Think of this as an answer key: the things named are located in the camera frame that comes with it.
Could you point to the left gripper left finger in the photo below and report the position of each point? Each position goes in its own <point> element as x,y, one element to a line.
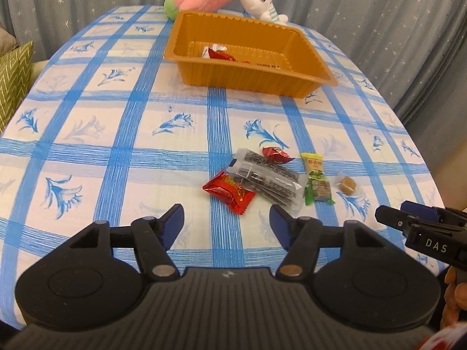
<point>153,237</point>

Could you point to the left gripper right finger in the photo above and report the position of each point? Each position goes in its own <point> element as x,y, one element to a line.
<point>301,237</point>

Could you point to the green clear candy packet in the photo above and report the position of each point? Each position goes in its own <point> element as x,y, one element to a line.
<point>318,190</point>

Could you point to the clear brown candy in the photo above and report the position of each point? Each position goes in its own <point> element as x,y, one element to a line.
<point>347,185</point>

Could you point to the yellow candy packet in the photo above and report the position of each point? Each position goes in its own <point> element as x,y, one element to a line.
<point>313,165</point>

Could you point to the grey clear snack packet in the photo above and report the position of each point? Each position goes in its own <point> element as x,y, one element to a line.
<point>278,183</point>

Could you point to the red orange snack packet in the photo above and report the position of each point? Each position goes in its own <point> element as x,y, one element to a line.
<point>231,193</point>

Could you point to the small red candy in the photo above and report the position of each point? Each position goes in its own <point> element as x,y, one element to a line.
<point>276,155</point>

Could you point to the red crinkled snack packet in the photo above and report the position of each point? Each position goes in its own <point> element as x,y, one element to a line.
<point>221,55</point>

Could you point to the white green snack packet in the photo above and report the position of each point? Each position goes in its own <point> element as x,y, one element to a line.
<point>215,47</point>

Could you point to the person's right hand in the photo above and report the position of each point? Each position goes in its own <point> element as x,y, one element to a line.
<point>455,298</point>

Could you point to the blue checkered tablecloth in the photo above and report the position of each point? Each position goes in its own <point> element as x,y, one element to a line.
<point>110,132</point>

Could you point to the orange plastic tray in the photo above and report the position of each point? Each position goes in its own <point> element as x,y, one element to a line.
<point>270,58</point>

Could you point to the grey star curtain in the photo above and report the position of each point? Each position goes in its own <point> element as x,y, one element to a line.
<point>407,48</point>

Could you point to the green zigzag cushion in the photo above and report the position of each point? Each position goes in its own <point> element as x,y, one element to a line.
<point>16,68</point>

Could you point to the white bunny plush toy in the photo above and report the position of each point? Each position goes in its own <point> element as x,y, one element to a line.
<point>264,10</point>

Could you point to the beige cushion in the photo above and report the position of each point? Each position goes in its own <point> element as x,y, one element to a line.
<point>7,42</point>

